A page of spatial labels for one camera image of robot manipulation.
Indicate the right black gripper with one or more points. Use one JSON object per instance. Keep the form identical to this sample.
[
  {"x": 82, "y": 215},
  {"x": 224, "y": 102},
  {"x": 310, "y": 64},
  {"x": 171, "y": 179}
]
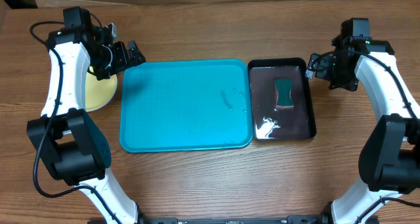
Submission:
[{"x": 350, "y": 85}]

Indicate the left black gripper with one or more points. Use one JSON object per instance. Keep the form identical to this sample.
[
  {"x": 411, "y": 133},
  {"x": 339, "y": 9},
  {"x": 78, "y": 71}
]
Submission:
[{"x": 124, "y": 60}]

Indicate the yellow plate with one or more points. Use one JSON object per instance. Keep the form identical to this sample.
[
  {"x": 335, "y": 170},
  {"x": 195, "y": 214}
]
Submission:
[{"x": 99, "y": 93}]

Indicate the green orange sponge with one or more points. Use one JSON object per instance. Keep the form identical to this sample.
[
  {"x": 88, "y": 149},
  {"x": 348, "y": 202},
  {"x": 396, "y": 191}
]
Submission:
[{"x": 283, "y": 89}]

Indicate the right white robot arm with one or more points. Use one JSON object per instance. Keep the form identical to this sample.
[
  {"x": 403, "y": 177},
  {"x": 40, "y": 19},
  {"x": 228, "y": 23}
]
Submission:
[{"x": 388, "y": 165}]

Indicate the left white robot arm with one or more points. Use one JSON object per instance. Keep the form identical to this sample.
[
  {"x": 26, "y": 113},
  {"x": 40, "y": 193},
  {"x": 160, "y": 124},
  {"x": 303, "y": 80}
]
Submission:
[{"x": 71, "y": 151}]

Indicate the teal plastic tray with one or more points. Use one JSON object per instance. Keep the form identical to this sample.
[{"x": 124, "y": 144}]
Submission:
[{"x": 186, "y": 105}]

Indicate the black rectangular tray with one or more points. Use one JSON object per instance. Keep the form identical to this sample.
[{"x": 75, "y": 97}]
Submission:
[{"x": 288, "y": 124}]

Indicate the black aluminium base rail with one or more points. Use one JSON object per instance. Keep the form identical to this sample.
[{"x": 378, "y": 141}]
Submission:
[{"x": 291, "y": 219}]

